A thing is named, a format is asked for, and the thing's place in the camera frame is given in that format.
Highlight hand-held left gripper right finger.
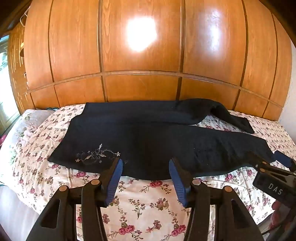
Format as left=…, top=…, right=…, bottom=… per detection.
left=169, top=158, right=264, bottom=241

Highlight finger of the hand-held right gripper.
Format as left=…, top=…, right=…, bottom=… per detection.
left=275, top=150, right=296, bottom=173
left=248, top=151, right=279, bottom=173

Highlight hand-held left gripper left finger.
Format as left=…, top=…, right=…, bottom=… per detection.
left=29, top=158, right=123, bottom=241

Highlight black pants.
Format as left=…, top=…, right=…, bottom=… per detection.
left=47, top=98, right=276, bottom=181

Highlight person's right hand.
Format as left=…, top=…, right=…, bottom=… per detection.
left=269, top=200, right=290, bottom=230

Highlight floral bedspread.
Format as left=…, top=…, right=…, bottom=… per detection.
left=9, top=103, right=296, bottom=241

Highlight floral pillow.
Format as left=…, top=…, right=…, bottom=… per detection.
left=0, top=109, right=55, bottom=184

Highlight wooden wardrobe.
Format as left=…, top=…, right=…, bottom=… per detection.
left=8, top=0, right=292, bottom=121

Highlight window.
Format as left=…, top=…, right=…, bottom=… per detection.
left=0, top=35, right=22, bottom=138

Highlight white wire hanger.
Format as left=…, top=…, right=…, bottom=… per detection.
left=19, top=5, right=31, bottom=26

